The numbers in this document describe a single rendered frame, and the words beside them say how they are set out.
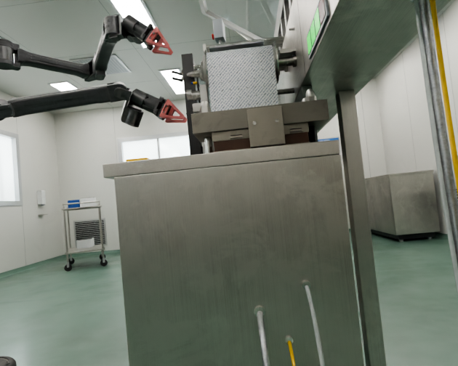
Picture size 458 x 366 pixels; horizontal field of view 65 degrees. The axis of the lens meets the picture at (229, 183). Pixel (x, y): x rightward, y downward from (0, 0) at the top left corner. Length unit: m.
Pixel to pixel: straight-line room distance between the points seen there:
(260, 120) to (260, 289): 0.47
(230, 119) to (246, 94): 0.24
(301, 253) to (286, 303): 0.14
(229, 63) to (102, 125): 6.30
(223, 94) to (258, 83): 0.13
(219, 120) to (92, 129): 6.58
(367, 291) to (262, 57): 0.93
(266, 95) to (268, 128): 0.27
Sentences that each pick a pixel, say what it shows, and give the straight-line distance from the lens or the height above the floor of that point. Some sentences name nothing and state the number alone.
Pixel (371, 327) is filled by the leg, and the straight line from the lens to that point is 1.53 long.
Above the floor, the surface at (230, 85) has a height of 1.17.
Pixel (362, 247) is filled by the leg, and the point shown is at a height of 0.54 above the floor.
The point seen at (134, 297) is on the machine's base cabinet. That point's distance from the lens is 1.08.
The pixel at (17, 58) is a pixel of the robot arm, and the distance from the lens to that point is 1.82.
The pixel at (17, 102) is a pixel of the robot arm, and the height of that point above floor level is 1.14.
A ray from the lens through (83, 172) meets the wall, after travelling 7.56.
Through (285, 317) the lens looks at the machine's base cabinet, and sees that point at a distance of 1.05.
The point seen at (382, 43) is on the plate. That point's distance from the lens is 1.11.
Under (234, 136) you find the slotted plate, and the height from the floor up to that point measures 0.95.
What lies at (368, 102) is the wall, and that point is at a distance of 7.38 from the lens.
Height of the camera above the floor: 0.76
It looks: 3 degrees up
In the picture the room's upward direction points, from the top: 5 degrees counter-clockwise
